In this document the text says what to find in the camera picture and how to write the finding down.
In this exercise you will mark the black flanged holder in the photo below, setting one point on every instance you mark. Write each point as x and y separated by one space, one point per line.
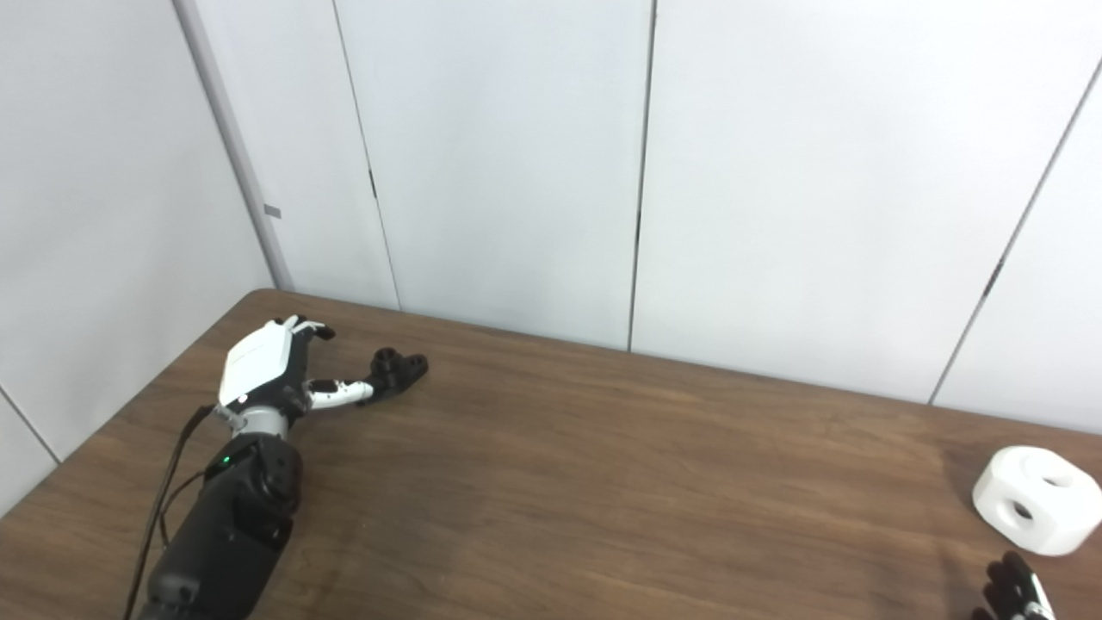
396 372

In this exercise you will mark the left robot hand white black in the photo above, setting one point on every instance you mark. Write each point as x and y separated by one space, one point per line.
256 362

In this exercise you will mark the round white piece with hole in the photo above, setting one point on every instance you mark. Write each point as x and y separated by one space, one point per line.
1037 504

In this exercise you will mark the grey wall corner strip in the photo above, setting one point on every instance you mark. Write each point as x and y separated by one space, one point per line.
232 146

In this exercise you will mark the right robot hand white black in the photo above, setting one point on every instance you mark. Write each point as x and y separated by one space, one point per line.
1016 594

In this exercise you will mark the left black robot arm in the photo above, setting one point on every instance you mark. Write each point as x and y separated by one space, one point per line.
228 517

